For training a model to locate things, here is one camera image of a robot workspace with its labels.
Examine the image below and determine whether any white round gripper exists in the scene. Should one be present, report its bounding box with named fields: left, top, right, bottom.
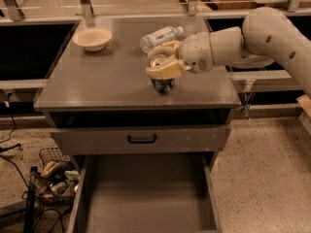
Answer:
left=146, top=32, right=214, bottom=80

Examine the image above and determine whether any blue pepsi can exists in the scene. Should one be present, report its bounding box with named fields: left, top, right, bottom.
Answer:
left=150, top=54, right=174, bottom=93

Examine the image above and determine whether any wire basket with items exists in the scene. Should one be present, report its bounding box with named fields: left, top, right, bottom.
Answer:
left=29, top=148, right=80, bottom=205

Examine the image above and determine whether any open grey middle drawer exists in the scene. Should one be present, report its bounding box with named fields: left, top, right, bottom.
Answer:
left=66, top=153, right=223, bottom=233

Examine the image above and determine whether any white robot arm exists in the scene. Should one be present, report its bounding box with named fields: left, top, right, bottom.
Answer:
left=146, top=7, right=311, bottom=96

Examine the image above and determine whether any black floor cable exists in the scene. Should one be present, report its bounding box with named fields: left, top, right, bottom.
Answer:
left=0, top=92, right=22, bottom=153

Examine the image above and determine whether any metal rail frame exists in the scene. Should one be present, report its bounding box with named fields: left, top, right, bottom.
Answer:
left=0, top=0, right=311, bottom=26

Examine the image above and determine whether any black drawer handle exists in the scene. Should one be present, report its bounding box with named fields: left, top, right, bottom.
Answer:
left=127, top=134, right=157, bottom=145

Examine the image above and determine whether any clear plastic water bottle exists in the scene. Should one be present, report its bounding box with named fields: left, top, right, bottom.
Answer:
left=140, top=26, right=184, bottom=53

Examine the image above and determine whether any white paper bowl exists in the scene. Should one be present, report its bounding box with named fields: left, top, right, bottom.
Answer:
left=72, top=27, right=112, bottom=51

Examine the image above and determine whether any grey drawer cabinet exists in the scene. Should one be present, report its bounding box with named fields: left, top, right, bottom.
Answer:
left=33, top=16, right=242, bottom=167

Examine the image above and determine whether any grey top drawer front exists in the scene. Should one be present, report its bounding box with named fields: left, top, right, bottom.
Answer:
left=51, top=125, right=231, bottom=155

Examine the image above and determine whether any black stand pole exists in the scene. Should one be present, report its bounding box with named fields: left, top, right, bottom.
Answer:
left=23, top=166, right=37, bottom=233

